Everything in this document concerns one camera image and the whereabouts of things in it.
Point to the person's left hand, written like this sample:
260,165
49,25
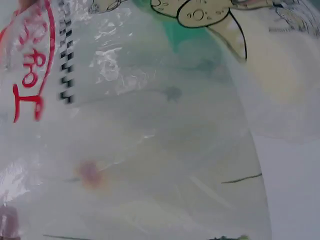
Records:
9,221

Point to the person's right hand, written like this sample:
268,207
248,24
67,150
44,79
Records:
23,2

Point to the person's left fingers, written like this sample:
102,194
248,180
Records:
9,220

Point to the person's right fingers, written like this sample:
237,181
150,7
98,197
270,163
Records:
24,2

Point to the clear plastic bag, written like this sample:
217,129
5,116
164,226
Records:
150,115

